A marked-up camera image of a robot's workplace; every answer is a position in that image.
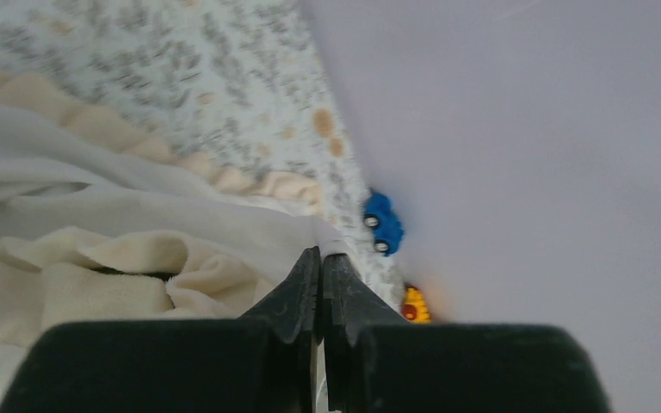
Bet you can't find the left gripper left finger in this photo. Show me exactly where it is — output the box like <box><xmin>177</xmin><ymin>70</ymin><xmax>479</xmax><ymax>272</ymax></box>
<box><xmin>0</xmin><ymin>248</ymin><xmax>321</xmax><ymax>412</ymax></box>

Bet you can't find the orange yellow toy car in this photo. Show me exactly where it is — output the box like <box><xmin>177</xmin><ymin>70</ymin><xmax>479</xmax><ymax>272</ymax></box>
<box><xmin>401</xmin><ymin>285</ymin><xmax>432</xmax><ymax>324</ymax></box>

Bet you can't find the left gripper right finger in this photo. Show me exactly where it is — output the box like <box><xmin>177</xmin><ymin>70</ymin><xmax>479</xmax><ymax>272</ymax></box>
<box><xmin>322</xmin><ymin>255</ymin><xmax>610</xmax><ymax>412</ymax></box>

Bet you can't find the cream white pillowcase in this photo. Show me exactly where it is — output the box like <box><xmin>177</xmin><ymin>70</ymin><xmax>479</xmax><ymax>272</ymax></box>
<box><xmin>0</xmin><ymin>69</ymin><xmax>355</xmax><ymax>403</ymax></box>

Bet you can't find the blue toy car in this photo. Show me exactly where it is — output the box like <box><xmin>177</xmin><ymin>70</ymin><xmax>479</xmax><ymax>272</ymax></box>
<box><xmin>362</xmin><ymin>191</ymin><xmax>405</xmax><ymax>256</ymax></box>

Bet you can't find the floral patterned table cloth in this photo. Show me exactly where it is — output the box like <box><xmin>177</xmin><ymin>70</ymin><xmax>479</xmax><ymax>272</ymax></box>
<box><xmin>0</xmin><ymin>1</ymin><xmax>403</xmax><ymax>306</ymax></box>

